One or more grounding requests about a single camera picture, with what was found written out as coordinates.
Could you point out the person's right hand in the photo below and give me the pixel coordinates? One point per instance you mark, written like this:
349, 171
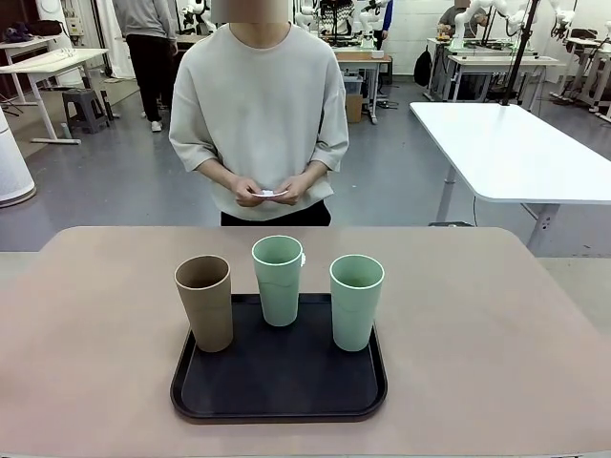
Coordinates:
246, 191

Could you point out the person's left hand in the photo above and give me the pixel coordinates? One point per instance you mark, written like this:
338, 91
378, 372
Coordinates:
293, 188

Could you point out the white doily coaster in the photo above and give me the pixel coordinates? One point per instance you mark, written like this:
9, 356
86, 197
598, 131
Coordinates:
267, 193

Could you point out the green cup with white sticker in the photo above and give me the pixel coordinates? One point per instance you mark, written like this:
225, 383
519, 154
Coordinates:
279, 300

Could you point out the brown tall cup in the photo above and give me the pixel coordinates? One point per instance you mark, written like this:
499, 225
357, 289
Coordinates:
210, 315

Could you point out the plain green tall cup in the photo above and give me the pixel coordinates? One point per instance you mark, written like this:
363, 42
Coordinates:
353, 324

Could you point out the person's left forearm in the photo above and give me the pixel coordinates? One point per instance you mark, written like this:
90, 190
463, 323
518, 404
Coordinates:
315, 171

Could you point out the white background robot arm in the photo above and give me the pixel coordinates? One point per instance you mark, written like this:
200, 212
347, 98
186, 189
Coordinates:
465, 19

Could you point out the person's right forearm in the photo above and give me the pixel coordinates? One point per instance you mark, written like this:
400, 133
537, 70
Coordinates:
217, 172

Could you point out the person in beige sweater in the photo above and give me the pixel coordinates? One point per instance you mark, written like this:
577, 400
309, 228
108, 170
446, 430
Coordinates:
260, 110

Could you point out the cardboard box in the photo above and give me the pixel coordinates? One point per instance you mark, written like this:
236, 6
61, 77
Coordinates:
354, 109

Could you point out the person in black trousers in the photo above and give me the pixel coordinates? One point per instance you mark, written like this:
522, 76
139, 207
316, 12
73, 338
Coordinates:
145, 62

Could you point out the black backpack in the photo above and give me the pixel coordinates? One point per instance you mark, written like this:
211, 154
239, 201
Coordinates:
423, 69

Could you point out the grey plastic stool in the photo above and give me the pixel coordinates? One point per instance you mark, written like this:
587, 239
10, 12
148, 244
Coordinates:
85, 107

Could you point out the black plastic tray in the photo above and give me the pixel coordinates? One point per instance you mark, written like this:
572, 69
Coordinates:
281, 377

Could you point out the large white table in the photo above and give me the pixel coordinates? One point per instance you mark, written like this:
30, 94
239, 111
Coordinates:
515, 152

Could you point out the white cylindrical air purifier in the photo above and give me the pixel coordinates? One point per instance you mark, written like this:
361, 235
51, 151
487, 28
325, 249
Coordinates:
13, 162

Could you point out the white desk with grey legs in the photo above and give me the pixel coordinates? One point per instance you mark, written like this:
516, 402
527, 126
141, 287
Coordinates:
501, 61

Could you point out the black stand pole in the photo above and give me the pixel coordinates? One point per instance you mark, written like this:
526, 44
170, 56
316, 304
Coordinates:
518, 52

